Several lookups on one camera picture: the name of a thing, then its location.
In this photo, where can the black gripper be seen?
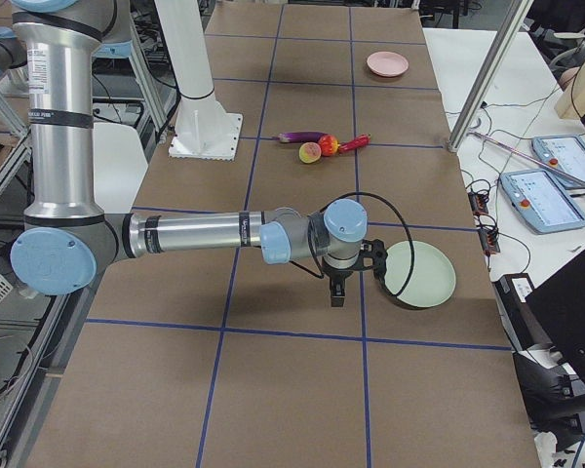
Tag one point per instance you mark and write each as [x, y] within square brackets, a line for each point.
[336, 274]

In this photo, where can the pink green peach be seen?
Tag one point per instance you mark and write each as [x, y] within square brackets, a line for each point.
[309, 152]

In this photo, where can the red chili pepper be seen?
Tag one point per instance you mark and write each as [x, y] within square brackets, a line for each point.
[357, 142]

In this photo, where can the purple eggplant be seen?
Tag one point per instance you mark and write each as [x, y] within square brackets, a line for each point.
[300, 137]

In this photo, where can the red tomato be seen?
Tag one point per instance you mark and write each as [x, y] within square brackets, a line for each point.
[328, 144]

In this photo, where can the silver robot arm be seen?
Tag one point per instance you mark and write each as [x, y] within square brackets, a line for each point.
[68, 238]
[13, 55]

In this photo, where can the green plate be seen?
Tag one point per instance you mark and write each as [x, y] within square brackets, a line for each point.
[433, 279]

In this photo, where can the near teach pendant tablet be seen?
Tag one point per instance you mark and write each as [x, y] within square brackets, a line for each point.
[541, 202]

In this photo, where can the teach pendant tablet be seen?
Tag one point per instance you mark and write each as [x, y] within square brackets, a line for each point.
[565, 153]
[541, 202]

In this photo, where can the pink plate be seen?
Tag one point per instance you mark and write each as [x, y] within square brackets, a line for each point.
[387, 64]

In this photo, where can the black laptop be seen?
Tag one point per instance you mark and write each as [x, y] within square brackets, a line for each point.
[558, 305]

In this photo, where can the white chair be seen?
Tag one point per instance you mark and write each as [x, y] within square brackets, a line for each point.
[119, 166]

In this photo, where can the far teach pendant tablet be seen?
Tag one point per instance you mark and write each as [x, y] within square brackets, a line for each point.
[565, 153]

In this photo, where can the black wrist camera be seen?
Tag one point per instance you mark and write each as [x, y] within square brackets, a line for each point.
[374, 255]

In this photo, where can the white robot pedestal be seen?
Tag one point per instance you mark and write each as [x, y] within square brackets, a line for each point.
[203, 128]

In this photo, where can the aluminium frame post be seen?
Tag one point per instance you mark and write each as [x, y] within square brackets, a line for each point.
[496, 53]

